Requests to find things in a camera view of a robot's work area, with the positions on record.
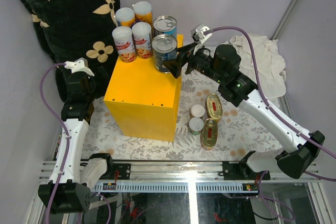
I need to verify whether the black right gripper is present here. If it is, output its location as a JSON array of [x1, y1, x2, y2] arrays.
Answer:
[[162, 41, 225, 84]]

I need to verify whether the dark round tin can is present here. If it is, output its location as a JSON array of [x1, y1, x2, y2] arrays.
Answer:
[[152, 34, 177, 73]]

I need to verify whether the blue round tin can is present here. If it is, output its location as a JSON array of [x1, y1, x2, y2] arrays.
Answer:
[[153, 15, 177, 38]]

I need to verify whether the brown can white lid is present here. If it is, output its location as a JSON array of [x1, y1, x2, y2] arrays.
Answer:
[[190, 104, 205, 118]]

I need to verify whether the yellow wooden shelf box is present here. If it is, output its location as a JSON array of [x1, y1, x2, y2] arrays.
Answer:
[[103, 34, 184, 142]]

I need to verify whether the gold oval tin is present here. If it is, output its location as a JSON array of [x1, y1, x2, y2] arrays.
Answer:
[[205, 93, 223, 122], [200, 118, 218, 151]]

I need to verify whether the orange lidded front can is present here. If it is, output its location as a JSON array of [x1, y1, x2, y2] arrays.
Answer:
[[133, 1, 154, 40]]

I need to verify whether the red white lidded can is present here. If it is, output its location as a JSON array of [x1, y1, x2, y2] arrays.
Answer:
[[112, 26, 137, 63]]

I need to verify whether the grey lidded small can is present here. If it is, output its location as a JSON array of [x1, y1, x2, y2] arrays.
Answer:
[[188, 117, 204, 135]]

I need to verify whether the orange blue lidded can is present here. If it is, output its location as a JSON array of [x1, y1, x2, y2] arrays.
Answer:
[[115, 7, 136, 28]]

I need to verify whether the black floral plush pillow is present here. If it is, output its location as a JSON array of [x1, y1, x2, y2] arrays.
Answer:
[[20, 0, 120, 98]]

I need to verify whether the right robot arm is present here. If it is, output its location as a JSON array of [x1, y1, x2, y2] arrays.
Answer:
[[163, 43, 325, 179]]

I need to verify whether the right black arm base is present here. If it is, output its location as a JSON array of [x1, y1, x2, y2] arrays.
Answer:
[[218, 151, 262, 181]]

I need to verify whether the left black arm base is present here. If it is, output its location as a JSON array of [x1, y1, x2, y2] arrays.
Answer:
[[104, 163, 131, 182]]

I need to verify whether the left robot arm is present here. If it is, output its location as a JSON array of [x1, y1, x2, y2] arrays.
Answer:
[[38, 71, 115, 214]]

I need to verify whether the floral patterned table mat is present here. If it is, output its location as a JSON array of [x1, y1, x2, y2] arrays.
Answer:
[[81, 71, 281, 161]]

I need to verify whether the white crumpled cloth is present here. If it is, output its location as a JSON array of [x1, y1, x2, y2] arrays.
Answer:
[[224, 34, 286, 99]]

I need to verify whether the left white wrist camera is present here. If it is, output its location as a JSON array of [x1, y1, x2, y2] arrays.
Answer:
[[65, 58, 95, 77]]

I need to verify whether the aluminium frame rail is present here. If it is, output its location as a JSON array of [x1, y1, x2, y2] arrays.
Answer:
[[39, 159, 321, 193]]

